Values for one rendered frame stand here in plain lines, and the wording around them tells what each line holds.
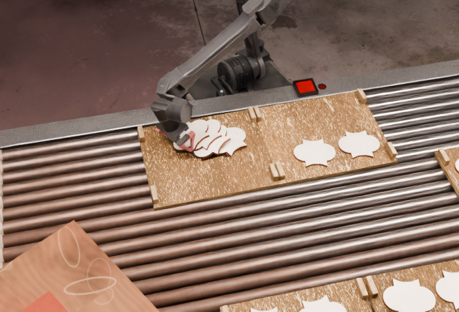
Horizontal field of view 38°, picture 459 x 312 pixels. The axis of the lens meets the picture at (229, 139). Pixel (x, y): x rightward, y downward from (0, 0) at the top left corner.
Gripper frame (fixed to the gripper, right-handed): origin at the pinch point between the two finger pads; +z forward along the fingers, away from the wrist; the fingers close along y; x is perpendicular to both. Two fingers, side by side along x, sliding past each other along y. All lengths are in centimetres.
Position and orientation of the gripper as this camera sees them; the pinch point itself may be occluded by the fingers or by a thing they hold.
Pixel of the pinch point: (182, 143)
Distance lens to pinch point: 222.2
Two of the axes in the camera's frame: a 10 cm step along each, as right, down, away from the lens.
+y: -6.5, -4.0, 6.5
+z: 3.2, 6.3, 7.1
